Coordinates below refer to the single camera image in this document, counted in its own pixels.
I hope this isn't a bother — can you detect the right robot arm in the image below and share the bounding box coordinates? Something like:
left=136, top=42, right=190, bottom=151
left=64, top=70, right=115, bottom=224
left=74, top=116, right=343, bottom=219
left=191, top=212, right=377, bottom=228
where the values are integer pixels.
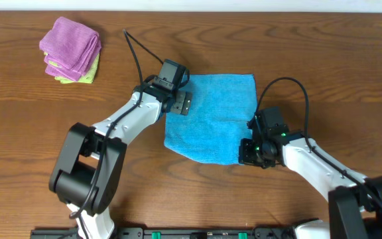
left=238, top=107, right=382, bottom=238

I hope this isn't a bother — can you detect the black cable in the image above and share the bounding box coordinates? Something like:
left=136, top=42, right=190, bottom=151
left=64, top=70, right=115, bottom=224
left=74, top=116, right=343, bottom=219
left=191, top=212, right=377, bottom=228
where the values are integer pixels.
left=255, top=76, right=382, bottom=239
left=68, top=29, right=191, bottom=239

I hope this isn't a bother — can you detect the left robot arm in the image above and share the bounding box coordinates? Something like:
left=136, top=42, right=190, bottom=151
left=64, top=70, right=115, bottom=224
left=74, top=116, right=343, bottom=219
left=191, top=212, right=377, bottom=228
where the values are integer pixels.
left=49, top=60, right=192, bottom=238

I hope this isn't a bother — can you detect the left black cable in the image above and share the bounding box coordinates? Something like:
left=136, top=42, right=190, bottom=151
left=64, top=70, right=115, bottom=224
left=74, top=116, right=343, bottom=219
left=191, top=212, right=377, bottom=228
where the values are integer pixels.
left=68, top=29, right=191, bottom=239

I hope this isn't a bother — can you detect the folded purple cloth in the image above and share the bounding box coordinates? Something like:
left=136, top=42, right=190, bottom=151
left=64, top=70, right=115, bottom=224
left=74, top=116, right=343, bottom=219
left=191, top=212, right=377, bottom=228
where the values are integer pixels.
left=39, top=17, right=101, bottom=82

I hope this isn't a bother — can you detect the blue cloth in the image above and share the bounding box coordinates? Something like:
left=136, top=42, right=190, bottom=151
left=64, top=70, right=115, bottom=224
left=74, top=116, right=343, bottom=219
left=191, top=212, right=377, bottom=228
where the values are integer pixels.
left=164, top=74, right=257, bottom=165

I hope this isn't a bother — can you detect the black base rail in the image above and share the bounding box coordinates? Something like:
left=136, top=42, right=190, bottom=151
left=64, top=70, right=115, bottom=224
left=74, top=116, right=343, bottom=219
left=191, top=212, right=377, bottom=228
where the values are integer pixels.
left=30, top=218, right=331, bottom=239

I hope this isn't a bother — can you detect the folded green cloth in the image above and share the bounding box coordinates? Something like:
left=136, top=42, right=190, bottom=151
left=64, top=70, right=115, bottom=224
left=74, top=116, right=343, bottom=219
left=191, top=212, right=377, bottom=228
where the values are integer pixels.
left=44, top=52, right=99, bottom=84

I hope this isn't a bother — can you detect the right black cable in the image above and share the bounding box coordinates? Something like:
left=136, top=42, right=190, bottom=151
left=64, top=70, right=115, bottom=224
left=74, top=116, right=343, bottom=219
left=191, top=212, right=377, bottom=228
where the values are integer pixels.
left=255, top=76, right=382, bottom=239

